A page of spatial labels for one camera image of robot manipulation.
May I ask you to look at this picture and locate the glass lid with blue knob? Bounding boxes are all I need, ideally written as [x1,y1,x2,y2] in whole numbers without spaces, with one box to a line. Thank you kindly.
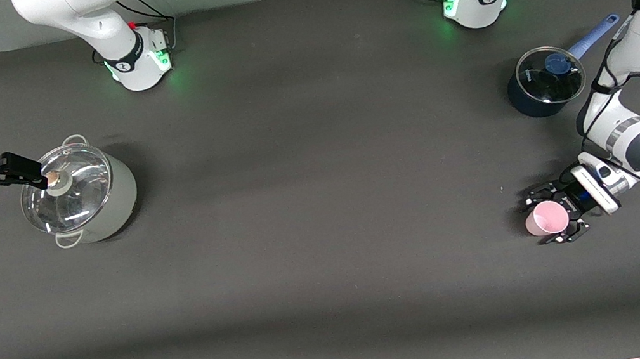
[512,40,591,110]

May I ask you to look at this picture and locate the dark grey table cloth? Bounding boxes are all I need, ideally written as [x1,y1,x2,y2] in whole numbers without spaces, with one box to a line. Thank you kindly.
[0,0,640,359]

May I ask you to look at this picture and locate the pale grey two-handled pot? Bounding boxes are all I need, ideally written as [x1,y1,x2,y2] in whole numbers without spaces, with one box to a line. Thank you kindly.
[11,127,145,254]

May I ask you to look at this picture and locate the glass lid with metal knob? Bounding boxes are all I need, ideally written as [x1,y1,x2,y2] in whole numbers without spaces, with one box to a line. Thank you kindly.
[13,136,121,239]

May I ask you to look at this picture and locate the black right arm base cables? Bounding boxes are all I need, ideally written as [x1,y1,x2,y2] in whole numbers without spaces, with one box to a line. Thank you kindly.
[83,0,183,68]

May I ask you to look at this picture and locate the pink plastic cup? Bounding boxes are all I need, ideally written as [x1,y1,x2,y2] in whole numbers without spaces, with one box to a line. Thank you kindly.
[522,197,572,239]

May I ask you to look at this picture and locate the dark blue saucepan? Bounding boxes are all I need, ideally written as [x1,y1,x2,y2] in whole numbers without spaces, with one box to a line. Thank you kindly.
[497,12,634,123]

